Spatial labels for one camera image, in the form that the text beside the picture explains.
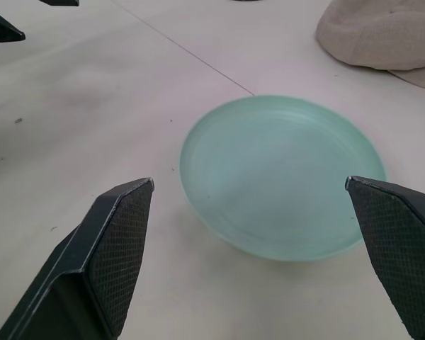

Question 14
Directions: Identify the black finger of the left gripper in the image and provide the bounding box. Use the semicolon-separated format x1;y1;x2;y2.
0;6;26;44
38;0;81;8

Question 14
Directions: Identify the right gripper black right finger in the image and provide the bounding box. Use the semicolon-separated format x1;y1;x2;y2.
344;175;425;340

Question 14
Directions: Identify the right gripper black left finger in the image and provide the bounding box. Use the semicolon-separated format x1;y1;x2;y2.
0;177;155;340

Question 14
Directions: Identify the pale green round plate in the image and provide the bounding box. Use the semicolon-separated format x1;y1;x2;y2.
178;93;388;264

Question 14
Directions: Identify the beige fabric cap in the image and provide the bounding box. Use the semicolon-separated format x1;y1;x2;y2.
315;0;425;94

